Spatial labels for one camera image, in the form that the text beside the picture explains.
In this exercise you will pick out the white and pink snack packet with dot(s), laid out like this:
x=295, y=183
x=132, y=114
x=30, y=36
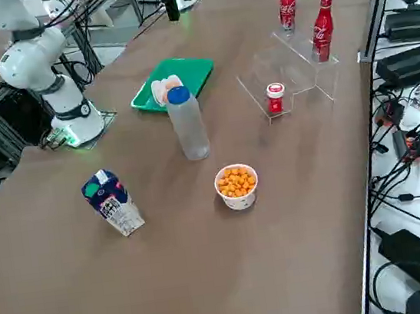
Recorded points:
x=164, y=87

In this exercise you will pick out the red cola bottle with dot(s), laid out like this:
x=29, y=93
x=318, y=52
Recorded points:
x=322, y=32
x=287, y=5

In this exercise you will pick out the small red jar white lid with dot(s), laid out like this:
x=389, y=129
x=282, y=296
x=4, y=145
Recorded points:
x=276, y=98

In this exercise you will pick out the black adapter with orange plug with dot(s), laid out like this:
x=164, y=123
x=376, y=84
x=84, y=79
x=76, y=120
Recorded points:
x=406, y=144

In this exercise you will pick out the black flat box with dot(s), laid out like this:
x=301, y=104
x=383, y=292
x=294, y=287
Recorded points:
x=413, y=23
x=411, y=64

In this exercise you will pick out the white background device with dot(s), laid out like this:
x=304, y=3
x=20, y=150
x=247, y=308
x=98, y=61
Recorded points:
x=100, y=14

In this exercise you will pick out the clear bottle with blue cap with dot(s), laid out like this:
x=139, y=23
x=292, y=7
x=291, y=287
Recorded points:
x=189, y=129

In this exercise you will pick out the aluminium frame post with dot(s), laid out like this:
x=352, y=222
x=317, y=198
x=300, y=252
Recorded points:
x=380, y=7

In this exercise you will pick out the white paper cup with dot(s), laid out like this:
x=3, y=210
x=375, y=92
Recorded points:
x=239, y=199

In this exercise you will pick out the green plastic tray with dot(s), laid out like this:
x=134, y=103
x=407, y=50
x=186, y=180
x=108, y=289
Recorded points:
x=191, y=70

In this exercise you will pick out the clear acrylic display stand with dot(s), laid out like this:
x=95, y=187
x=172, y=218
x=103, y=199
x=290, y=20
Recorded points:
x=299, y=71

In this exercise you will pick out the blue and white milk carton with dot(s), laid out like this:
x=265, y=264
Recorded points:
x=113, y=204

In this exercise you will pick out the orange snack pieces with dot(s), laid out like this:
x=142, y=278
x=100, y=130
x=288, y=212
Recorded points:
x=236, y=182

